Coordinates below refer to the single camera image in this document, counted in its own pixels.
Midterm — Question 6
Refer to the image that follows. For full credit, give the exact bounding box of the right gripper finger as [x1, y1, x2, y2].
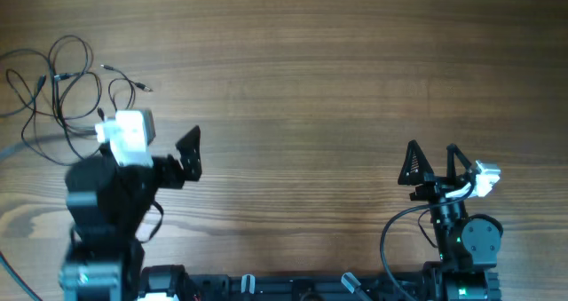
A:
[398, 139, 434, 186]
[446, 143, 474, 180]

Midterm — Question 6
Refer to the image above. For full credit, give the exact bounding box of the thick black USB cable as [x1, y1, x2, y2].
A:
[0, 47, 101, 167]

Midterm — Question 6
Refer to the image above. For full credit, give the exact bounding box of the black cable white plug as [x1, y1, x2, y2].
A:
[1, 35, 102, 136]

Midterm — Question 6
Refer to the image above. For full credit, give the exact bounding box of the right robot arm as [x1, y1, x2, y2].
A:
[398, 140, 503, 301]

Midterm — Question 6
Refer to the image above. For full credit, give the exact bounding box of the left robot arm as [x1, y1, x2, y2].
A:
[59, 126, 202, 300]

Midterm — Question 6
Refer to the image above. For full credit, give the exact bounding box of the right camera cable black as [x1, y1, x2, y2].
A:
[379, 174, 478, 301]

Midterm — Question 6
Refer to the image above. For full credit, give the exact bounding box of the camera cable black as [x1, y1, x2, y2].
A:
[0, 131, 101, 301]
[379, 174, 478, 301]

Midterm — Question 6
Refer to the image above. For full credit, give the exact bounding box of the left camera cable black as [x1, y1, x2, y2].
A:
[0, 131, 101, 301]

